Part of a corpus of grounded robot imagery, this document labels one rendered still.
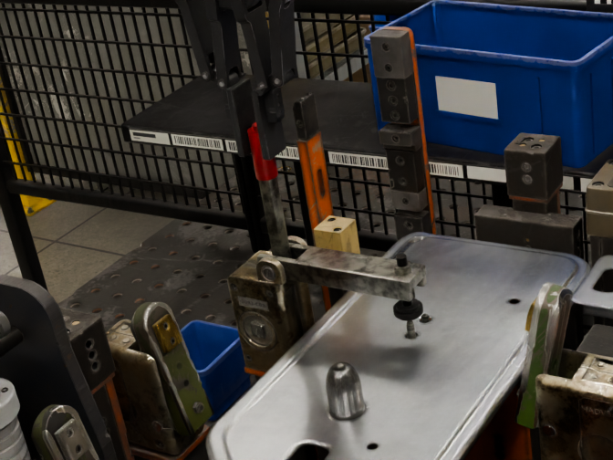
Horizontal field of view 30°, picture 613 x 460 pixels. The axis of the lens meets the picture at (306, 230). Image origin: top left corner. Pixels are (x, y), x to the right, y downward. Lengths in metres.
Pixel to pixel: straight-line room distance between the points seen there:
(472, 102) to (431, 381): 0.45
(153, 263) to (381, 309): 0.89
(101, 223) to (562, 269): 2.82
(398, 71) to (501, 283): 0.30
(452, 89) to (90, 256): 2.42
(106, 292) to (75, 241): 1.87
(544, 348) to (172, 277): 1.08
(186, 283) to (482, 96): 0.73
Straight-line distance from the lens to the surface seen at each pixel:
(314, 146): 1.21
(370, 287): 1.09
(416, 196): 1.41
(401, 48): 1.34
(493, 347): 1.10
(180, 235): 2.09
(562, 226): 1.30
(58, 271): 3.66
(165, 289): 1.92
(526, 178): 1.31
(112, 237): 3.78
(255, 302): 1.18
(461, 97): 1.40
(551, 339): 0.96
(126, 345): 1.07
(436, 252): 1.26
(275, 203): 1.13
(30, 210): 4.10
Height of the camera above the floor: 1.61
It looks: 27 degrees down
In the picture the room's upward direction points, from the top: 10 degrees counter-clockwise
